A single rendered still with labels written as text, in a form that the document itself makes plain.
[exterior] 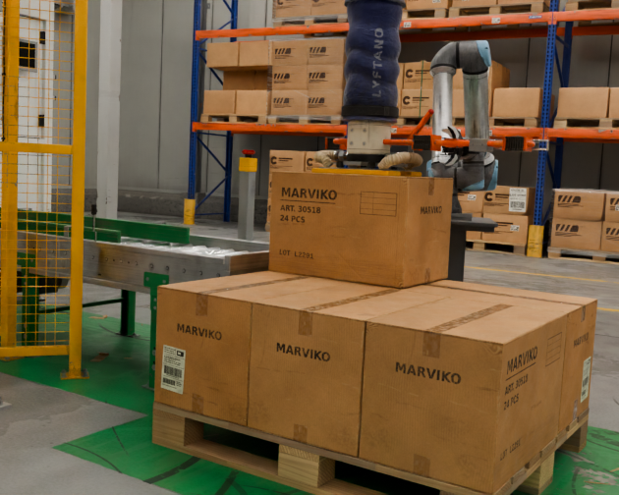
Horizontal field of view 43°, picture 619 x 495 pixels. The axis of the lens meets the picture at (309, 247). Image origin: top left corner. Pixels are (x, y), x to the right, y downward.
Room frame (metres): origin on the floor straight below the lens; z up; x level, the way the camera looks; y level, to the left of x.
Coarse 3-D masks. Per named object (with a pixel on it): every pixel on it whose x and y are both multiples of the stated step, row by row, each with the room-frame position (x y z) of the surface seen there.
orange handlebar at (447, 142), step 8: (392, 144) 3.01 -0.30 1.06; (400, 144) 2.99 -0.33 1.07; (408, 144) 2.98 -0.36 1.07; (440, 144) 2.90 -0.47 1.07; (448, 144) 2.88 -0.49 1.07; (456, 144) 2.86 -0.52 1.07; (464, 144) 2.85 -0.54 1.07; (488, 144) 2.80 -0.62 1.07; (496, 144) 2.78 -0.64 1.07; (528, 144) 2.72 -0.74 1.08
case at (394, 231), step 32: (288, 192) 3.04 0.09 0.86; (320, 192) 2.96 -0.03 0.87; (352, 192) 2.88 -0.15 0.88; (384, 192) 2.81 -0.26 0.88; (416, 192) 2.81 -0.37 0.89; (448, 192) 3.06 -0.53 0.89; (288, 224) 3.04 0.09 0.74; (320, 224) 2.96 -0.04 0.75; (352, 224) 2.88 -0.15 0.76; (384, 224) 2.81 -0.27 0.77; (416, 224) 2.83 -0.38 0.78; (448, 224) 3.07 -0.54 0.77; (288, 256) 3.03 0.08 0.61; (320, 256) 2.95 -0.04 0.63; (352, 256) 2.88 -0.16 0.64; (384, 256) 2.80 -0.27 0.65; (416, 256) 2.84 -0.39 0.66; (448, 256) 3.09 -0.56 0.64
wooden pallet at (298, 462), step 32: (160, 416) 2.56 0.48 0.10; (192, 416) 2.48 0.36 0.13; (192, 448) 2.49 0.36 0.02; (224, 448) 2.50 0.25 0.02; (288, 448) 2.27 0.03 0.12; (320, 448) 2.21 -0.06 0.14; (544, 448) 2.31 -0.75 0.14; (576, 448) 2.69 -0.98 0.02; (288, 480) 2.27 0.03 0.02; (320, 480) 2.23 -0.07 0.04; (416, 480) 2.04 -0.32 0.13; (512, 480) 2.06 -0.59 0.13; (544, 480) 2.33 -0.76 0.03
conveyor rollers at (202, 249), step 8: (128, 240) 4.05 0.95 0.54; (136, 240) 4.09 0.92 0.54; (144, 240) 4.04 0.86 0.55; (168, 248) 3.67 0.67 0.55; (176, 248) 3.71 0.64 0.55; (184, 248) 3.75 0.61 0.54; (192, 248) 3.80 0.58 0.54; (200, 248) 3.74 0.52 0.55; (208, 248) 3.78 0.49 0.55; (216, 248) 3.82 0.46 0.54; (224, 256) 3.46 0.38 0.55
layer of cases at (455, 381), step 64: (192, 320) 2.49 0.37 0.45; (256, 320) 2.35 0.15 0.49; (320, 320) 2.22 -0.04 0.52; (384, 320) 2.15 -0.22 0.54; (448, 320) 2.20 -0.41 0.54; (512, 320) 2.25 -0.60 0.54; (576, 320) 2.52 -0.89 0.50; (192, 384) 2.49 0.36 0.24; (256, 384) 2.34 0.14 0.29; (320, 384) 2.22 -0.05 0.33; (384, 384) 2.11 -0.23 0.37; (448, 384) 2.00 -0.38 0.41; (512, 384) 2.01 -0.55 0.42; (576, 384) 2.58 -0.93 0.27; (384, 448) 2.10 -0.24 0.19; (448, 448) 2.00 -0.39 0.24; (512, 448) 2.04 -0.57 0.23
